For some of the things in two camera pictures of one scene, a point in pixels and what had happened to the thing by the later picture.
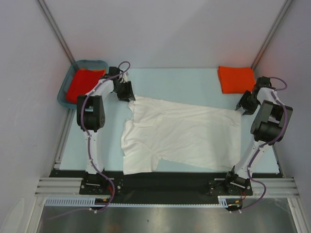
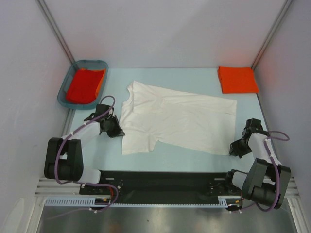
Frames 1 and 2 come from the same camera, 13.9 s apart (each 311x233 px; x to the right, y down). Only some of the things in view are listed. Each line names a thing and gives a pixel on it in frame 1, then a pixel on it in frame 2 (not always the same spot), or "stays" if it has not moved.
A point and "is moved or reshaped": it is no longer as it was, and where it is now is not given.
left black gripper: x=129 y=94 to x=118 y=132
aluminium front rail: x=56 y=186 stays
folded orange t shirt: x=236 y=80 stays
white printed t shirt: x=159 y=129 is moved or reshaped
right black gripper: x=250 y=110 to x=235 y=151
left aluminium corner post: x=52 y=24 stays
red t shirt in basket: x=82 y=82 stays
